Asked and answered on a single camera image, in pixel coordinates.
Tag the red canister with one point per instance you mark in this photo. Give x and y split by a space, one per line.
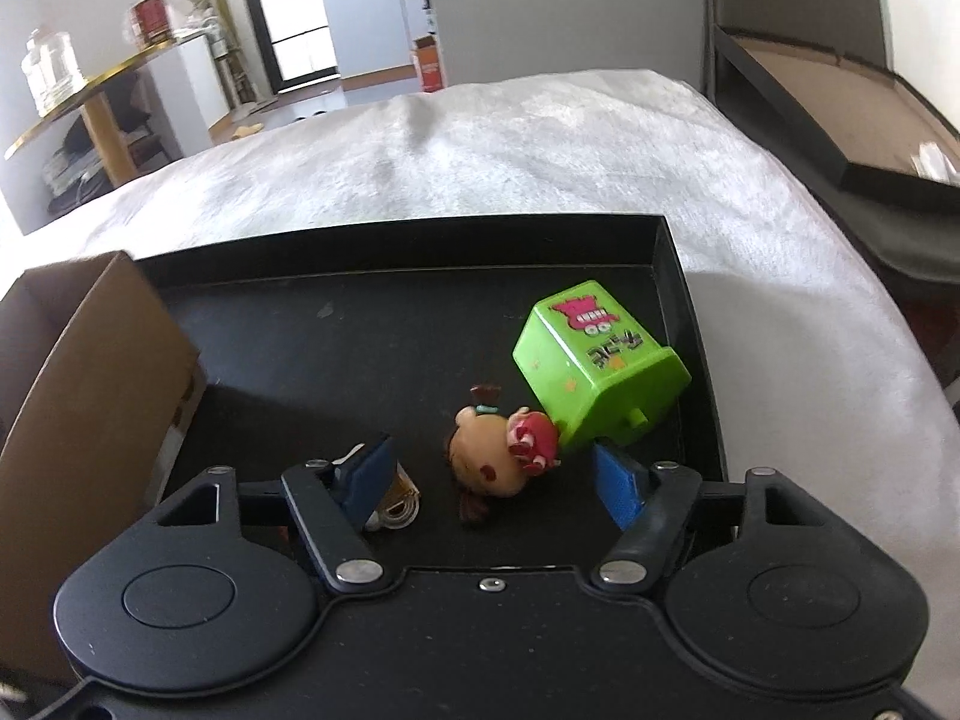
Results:
150 22

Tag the brown cardboard box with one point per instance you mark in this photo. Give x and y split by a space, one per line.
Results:
99 385

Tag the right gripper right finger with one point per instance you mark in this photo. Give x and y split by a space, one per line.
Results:
651 505

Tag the clear glass jar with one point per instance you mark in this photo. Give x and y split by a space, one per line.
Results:
51 69

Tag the green toy box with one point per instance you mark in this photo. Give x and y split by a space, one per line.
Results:
595 370

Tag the orange cardboard box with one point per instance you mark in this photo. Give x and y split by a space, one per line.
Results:
428 64

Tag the black tray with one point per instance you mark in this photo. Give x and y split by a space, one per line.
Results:
315 340

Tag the white bed blanket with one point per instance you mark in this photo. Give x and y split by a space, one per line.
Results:
815 368

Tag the brown-haired doll figurine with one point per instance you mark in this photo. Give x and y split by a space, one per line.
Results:
493 455

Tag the gold round side table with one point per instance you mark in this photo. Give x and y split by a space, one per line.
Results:
97 114

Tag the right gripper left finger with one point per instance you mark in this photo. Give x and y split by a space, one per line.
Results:
330 502

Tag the white kitchen cabinet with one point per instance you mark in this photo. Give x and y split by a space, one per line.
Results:
374 36

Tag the black framed board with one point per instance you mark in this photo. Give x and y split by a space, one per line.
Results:
862 126

